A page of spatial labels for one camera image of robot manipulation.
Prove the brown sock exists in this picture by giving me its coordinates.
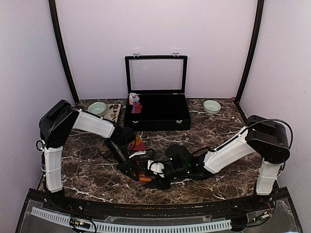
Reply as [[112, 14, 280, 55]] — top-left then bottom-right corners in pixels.
[[98, 142, 111, 156]]

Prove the black left corner post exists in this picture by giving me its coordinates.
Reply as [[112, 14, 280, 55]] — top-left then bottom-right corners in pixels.
[[48, 0, 80, 104]]

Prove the white perforated front rail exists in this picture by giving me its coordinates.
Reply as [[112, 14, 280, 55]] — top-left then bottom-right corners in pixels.
[[31, 207, 232, 233]]

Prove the magenta striped sock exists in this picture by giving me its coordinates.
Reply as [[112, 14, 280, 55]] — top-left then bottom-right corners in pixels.
[[129, 137, 152, 183]]

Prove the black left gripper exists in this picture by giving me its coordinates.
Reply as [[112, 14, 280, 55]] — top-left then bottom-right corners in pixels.
[[106, 140, 139, 182]]

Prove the black corner post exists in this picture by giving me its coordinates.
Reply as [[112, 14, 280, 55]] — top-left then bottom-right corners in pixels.
[[235, 0, 265, 103], [48, 0, 80, 104]]

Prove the green bowl at right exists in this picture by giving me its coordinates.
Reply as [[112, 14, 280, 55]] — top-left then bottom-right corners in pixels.
[[203, 100, 221, 116]]

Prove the green ceramic bowl on plate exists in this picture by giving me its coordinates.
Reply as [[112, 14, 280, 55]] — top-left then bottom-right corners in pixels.
[[87, 102, 107, 117]]

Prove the pink white rolled sock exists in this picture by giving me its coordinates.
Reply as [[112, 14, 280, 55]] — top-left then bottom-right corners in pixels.
[[129, 92, 139, 105]]

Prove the magenta purple rolled sock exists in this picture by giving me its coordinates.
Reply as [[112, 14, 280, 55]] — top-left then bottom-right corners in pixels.
[[131, 101, 142, 114]]

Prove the black right corner post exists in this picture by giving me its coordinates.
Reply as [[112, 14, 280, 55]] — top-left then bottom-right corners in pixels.
[[235, 0, 265, 103]]

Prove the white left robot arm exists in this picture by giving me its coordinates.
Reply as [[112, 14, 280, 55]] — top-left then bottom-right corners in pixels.
[[38, 100, 139, 212]]

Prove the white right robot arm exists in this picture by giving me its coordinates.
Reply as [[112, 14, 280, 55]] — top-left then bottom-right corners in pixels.
[[146, 115, 293, 211]]

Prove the black compartment storage box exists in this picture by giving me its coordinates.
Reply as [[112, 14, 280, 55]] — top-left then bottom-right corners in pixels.
[[123, 54, 191, 131]]

